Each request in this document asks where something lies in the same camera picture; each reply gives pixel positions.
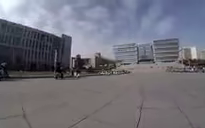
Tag low brown building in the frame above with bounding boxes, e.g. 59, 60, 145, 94
71, 52, 118, 70

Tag person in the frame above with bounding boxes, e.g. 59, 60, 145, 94
71, 67, 82, 79

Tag grey paved plaza ground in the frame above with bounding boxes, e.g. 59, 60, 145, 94
0, 68, 205, 128

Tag wide pale stone steps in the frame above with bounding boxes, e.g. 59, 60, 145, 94
122, 62, 186, 72

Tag white striped building complex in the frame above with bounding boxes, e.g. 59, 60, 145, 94
111, 37, 181, 65

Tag raised planting bed with kerb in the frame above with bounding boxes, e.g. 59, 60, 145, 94
7, 70, 102, 80

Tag large dark glass building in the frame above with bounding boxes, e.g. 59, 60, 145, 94
0, 15, 73, 72

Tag distant white buildings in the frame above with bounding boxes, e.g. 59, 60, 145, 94
179, 46, 205, 62

